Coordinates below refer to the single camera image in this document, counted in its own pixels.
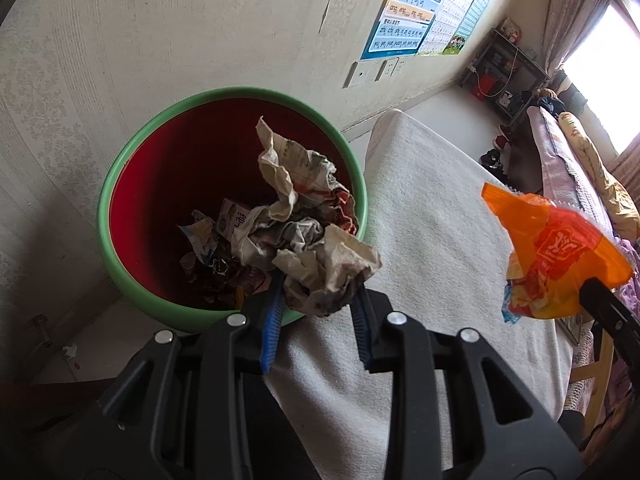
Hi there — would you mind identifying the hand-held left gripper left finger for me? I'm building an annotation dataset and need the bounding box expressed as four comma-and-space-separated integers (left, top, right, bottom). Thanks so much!
97, 275, 286, 480

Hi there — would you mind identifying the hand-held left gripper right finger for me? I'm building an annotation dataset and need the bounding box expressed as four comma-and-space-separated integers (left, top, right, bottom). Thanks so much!
350, 287, 586, 480

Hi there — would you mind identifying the green and red bowl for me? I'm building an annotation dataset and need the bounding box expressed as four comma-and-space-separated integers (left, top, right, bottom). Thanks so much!
97, 86, 370, 334

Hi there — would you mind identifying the white cable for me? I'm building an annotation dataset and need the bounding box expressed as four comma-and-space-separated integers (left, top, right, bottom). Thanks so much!
477, 45, 518, 98

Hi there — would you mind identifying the white chart wall poster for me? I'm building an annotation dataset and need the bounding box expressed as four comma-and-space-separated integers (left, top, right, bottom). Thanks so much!
417, 0, 481, 56

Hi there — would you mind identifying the white single-hole wall plate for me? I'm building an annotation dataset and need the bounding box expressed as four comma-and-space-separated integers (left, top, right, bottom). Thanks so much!
344, 61, 373, 88

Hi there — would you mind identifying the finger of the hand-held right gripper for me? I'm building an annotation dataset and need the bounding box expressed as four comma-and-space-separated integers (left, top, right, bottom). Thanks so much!
579, 277, 640, 361

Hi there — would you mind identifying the white and blue milk carton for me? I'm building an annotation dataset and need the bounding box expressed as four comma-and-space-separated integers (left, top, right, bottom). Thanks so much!
216, 199, 253, 241

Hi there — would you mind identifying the blue letter wall poster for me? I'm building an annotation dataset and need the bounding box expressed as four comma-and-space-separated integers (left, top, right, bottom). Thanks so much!
360, 0, 443, 61

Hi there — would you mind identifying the newspaper ball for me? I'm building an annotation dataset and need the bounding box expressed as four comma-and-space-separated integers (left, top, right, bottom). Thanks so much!
232, 116, 382, 317

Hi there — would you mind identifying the dark metal shelf unit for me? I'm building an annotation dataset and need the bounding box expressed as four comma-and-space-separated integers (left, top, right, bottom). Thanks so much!
460, 27, 551, 111

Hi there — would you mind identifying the black shoe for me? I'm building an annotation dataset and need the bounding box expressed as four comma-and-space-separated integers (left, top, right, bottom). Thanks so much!
481, 149, 508, 176

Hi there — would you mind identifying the wooden chair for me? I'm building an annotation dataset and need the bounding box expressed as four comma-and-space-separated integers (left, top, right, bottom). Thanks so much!
570, 310, 616, 436

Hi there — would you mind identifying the red bucket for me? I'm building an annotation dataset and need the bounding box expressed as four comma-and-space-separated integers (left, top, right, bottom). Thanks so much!
470, 74, 496, 102

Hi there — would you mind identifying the pink knitted blanket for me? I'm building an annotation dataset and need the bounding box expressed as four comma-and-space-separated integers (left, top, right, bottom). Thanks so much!
527, 107, 616, 231

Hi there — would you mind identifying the yellow quilt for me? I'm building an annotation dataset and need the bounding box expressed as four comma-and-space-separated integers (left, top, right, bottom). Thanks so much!
557, 112, 640, 241

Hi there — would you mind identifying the green chart wall poster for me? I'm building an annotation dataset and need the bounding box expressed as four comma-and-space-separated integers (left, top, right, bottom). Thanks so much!
442, 0, 497, 56

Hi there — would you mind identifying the white and blue snack wrapper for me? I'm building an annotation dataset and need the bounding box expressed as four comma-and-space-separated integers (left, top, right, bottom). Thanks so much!
179, 210, 221, 266

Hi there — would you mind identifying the orange plastic wrapper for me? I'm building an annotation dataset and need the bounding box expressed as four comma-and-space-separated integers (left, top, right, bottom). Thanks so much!
481, 182, 635, 326

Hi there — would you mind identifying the dark clothes pile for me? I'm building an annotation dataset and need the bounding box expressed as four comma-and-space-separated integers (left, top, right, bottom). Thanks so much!
537, 87, 568, 116

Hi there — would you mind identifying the bed with pink sheet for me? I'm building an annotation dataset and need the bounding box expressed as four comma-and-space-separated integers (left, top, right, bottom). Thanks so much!
525, 105, 640, 261

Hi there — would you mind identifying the pink patterned curtain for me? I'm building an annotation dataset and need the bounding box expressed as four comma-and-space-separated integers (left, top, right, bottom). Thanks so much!
542, 0, 621, 78

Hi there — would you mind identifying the bright window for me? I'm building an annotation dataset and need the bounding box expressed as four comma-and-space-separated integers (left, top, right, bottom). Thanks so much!
562, 2, 640, 156

